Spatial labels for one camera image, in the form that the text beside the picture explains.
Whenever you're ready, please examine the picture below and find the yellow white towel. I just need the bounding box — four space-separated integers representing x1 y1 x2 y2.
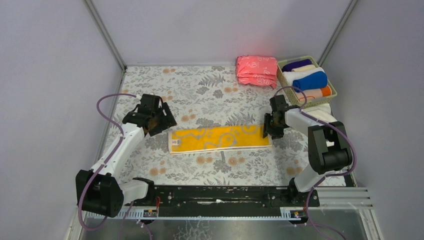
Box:
168 125 272 155

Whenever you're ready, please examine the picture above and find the orange cartoon towel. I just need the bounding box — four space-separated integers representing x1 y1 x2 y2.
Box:
295 85 333 103

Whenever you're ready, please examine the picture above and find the blue towel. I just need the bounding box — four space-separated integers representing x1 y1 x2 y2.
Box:
292 71 328 93

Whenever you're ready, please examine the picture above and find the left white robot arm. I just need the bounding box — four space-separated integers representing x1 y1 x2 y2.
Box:
75 94 177 218

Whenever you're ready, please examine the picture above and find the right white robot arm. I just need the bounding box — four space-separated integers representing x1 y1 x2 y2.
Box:
263 95 356 195

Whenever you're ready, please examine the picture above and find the white rolled towel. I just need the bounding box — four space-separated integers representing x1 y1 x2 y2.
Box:
282 67 325 86

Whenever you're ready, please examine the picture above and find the cream crumpled towel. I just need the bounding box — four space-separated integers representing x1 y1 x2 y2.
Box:
303 103 338 123

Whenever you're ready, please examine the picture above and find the pink folded towel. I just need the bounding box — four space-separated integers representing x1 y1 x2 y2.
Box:
235 55 279 89

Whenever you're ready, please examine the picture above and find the purple rolled towel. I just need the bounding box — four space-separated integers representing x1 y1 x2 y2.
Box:
281 59 314 72

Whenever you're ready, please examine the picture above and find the floral tablecloth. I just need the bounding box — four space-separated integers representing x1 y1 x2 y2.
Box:
113 66 309 186

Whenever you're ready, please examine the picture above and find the cream rolled towel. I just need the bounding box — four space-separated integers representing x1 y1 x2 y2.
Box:
291 64 316 72

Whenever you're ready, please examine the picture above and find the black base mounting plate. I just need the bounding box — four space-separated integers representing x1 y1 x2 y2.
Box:
134 185 320 218

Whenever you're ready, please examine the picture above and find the aluminium frame rail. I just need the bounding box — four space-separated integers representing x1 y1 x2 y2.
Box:
76 186 374 221

